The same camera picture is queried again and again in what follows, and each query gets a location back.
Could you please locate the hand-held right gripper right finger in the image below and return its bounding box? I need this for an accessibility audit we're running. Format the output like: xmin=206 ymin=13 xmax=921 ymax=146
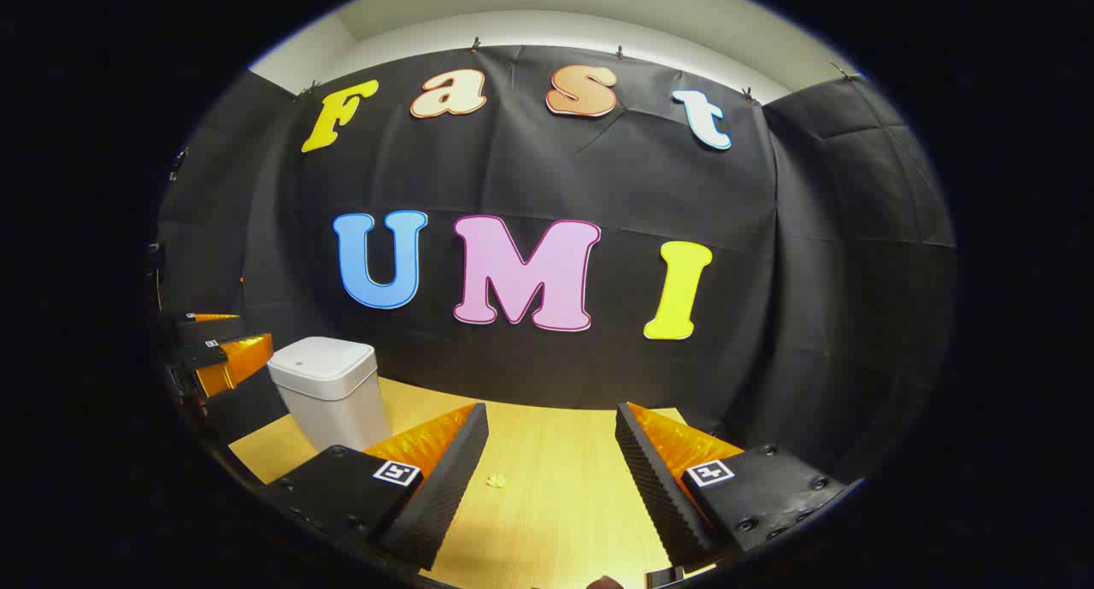
xmin=614 ymin=401 xmax=849 ymax=573

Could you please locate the black backdrop cloth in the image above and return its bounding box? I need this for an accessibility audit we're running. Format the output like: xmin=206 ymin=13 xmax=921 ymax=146
xmin=145 ymin=44 xmax=958 ymax=487

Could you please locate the white desktop garbage bin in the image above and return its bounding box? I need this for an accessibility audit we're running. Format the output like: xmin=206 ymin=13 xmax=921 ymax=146
xmin=267 ymin=336 xmax=394 ymax=453

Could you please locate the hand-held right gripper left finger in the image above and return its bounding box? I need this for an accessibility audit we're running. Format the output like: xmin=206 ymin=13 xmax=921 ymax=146
xmin=258 ymin=403 xmax=491 ymax=573

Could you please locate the wooden desktop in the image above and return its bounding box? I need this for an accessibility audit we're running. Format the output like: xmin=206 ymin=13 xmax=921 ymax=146
xmin=226 ymin=375 xmax=719 ymax=589

